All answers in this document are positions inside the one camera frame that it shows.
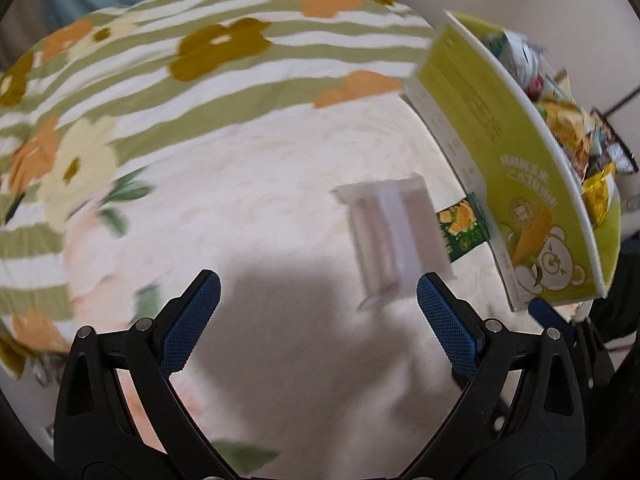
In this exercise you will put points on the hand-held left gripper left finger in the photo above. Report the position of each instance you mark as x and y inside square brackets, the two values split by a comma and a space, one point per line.
[192, 320]

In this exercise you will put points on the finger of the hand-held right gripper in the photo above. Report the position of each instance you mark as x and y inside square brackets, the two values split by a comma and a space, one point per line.
[547, 312]

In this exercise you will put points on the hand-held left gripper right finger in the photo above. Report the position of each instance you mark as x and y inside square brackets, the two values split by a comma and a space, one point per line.
[445, 320]

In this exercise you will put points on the green cardboard box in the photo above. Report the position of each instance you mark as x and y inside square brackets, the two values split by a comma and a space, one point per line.
[525, 160]

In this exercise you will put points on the pile of snack packets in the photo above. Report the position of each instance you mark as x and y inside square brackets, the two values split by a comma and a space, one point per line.
[565, 115]

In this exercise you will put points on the dark green small packet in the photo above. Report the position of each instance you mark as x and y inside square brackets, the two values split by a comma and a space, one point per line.
[462, 230]

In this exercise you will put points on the clear plastic packet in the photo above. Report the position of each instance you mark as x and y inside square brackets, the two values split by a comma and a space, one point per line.
[395, 240]

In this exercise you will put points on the cream patterned bed sheet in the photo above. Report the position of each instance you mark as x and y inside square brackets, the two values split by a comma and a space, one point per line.
[275, 185]

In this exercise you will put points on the striped floral blanket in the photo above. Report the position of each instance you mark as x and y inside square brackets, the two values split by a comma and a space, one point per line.
[200, 60]

